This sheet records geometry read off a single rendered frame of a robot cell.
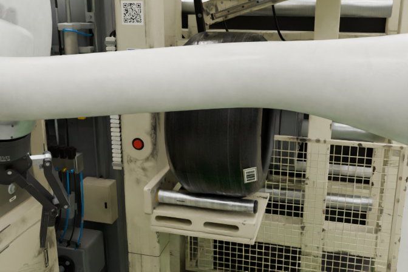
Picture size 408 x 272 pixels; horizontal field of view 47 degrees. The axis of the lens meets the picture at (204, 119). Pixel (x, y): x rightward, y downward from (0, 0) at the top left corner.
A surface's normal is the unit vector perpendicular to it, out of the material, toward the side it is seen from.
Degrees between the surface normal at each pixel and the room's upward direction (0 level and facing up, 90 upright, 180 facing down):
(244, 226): 90
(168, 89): 94
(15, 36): 90
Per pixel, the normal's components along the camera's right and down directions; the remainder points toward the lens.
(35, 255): 0.96, 0.07
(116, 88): 0.22, 0.18
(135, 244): -0.26, 0.26
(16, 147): 0.75, 0.46
